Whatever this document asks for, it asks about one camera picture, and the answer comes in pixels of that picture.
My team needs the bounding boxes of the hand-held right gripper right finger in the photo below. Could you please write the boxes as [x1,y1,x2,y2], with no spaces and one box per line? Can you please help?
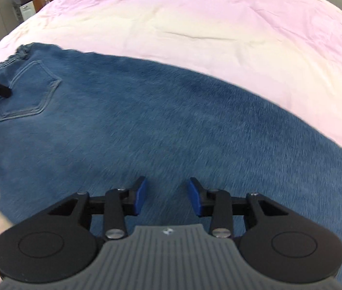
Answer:
[187,178,289,239]

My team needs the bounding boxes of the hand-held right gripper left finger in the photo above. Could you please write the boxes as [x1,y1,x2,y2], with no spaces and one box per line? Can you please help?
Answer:
[48,177,147,240]

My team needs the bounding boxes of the blue denim pants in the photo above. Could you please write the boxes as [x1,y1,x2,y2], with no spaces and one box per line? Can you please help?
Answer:
[0,42,342,281]

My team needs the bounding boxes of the white small cabinet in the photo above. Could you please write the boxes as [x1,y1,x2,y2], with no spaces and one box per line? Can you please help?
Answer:
[18,0,37,22]

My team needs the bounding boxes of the pink bed blanket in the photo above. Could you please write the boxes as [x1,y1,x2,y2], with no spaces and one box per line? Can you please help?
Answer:
[0,0,342,290]

